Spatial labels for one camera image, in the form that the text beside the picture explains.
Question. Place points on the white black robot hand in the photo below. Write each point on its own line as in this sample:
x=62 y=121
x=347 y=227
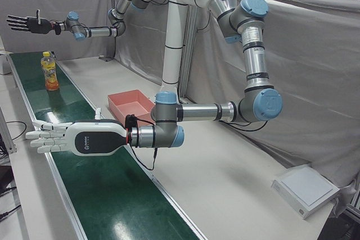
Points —
x=36 y=25
x=92 y=138

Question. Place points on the yellow orange drink bottle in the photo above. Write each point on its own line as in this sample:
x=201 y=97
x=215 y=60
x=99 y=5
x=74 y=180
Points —
x=50 y=74

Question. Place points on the flat white box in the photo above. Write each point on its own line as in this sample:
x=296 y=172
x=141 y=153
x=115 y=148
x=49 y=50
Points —
x=303 y=189

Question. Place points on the green conveyor belt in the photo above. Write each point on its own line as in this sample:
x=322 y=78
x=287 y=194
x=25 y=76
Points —
x=98 y=181

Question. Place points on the long grey backdrop curtain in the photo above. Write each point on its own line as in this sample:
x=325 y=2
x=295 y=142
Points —
x=309 y=82

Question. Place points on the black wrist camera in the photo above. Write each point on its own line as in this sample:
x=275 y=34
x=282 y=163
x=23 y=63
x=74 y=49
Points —
x=57 y=29
x=130 y=120

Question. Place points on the pink plastic basket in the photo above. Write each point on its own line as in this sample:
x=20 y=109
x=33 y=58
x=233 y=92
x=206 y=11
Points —
x=126 y=105

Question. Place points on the white T-shaped robot pedestal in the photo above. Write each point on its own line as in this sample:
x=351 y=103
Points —
x=174 y=40

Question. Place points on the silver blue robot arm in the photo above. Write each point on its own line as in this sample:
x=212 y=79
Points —
x=253 y=54
x=98 y=31

